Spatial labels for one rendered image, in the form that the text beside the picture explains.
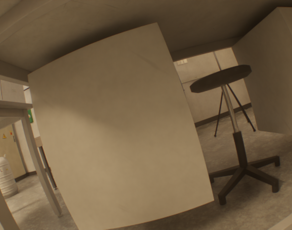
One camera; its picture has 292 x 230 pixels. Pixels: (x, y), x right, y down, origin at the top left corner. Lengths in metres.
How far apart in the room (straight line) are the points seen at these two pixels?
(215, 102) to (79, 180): 3.51
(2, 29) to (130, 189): 0.57
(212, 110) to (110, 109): 3.39
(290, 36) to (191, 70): 3.11
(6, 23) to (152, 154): 0.53
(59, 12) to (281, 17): 0.86
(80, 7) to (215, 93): 3.57
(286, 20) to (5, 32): 1.00
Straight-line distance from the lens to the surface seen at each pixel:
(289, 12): 0.96
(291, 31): 0.88
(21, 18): 0.43
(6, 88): 1.34
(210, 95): 3.80
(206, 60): 3.96
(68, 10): 0.51
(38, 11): 0.41
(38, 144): 2.21
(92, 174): 0.56
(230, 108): 0.92
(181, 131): 0.50
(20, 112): 1.35
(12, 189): 3.01
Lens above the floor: 0.52
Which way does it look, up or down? 1 degrees up
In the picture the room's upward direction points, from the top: 18 degrees counter-clockwise
